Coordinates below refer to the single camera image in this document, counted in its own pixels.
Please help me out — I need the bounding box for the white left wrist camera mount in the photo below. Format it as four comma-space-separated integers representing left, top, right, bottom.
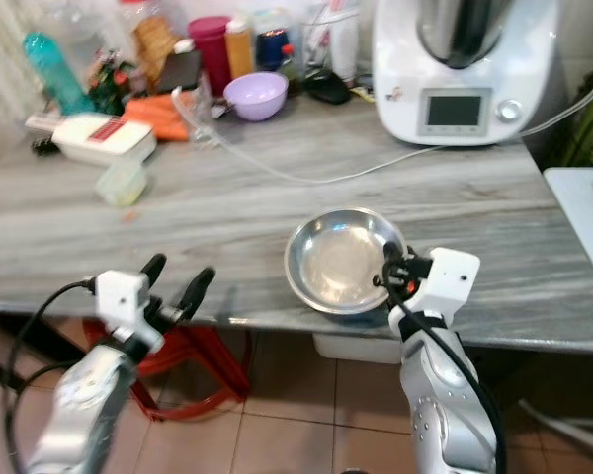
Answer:
95, 269, 165, 356

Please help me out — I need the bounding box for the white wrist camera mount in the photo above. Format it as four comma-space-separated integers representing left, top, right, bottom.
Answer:
95, 269, 165, 356
409, 246, 481, 324

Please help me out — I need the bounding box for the white power cable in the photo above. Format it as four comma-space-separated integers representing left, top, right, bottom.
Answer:
172, 86, 593, 188

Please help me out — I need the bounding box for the dark blue mug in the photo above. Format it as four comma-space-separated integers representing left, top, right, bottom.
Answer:
254, 27, 294, 73

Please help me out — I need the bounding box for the white folding table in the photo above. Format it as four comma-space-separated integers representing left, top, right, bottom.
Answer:
543, 165, 593, 279

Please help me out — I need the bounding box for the orange packet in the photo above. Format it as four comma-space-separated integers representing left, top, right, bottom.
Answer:
121, 93, 190, 140

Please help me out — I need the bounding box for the small red flower plant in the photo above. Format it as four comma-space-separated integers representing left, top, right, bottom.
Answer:
88, 53, 138, 113

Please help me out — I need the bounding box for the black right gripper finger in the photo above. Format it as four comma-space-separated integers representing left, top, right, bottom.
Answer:
380, 240, 406, 289

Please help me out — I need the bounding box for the flat white item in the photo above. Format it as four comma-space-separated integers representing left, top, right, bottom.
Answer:
24, 111, 66, 133

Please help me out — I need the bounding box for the teal water bottle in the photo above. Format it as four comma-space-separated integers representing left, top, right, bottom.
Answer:
22, 32, 91, 116

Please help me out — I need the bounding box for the small black item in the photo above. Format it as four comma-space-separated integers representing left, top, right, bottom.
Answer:
31, 135, 59, 156

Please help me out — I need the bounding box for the clear drinking glass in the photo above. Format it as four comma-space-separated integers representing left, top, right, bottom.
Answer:
172, 83, 224, 150

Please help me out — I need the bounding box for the purple plastic bowl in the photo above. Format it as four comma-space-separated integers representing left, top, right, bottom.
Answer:
222, 71, 290, 123

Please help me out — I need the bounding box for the white plastic storage bin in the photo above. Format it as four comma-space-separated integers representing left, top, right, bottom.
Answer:
310, 333, 402, 365

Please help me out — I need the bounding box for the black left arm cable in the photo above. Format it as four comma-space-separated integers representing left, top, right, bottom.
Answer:
1, 278, 100, 474

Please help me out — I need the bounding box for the orange bottle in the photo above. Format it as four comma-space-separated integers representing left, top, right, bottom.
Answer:
224, 17, 254, 79

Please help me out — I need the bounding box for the white box with red label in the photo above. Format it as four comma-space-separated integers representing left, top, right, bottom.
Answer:
50, 111, 158, 167

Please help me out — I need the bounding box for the small translucent container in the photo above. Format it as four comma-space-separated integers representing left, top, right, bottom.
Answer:
95, 157, 148, 207

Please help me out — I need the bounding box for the stainless steel bowl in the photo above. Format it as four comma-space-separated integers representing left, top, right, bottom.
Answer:
283, 206, 409, 318

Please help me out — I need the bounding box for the small black rounded object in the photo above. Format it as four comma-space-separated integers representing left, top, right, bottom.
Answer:
303, 68, 356, 106

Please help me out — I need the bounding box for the black phone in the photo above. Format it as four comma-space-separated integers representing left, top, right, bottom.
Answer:
159, 46, 205, 93

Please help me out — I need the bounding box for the clear jar of brown snacks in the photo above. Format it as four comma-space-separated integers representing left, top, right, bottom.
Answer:
121, 0, 190, 91

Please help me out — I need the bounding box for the magenta plastic container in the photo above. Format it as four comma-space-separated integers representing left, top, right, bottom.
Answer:
187, 15, 234, 96

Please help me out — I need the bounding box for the white curtain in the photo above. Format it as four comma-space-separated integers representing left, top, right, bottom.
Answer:
0, 0, 42, 112

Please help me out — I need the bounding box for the white kitchen cooking machine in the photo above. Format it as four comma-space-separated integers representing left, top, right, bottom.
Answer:
372, 0, 560, 148

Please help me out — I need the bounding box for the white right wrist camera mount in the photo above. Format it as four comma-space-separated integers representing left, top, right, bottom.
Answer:
409, 246, 481, 324

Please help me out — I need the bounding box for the grey marble dining table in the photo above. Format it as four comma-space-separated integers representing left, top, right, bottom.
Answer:
0, 92, 593, 358

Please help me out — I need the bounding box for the red plastic stool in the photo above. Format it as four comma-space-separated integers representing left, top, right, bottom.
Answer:
77, 324, 245, 423

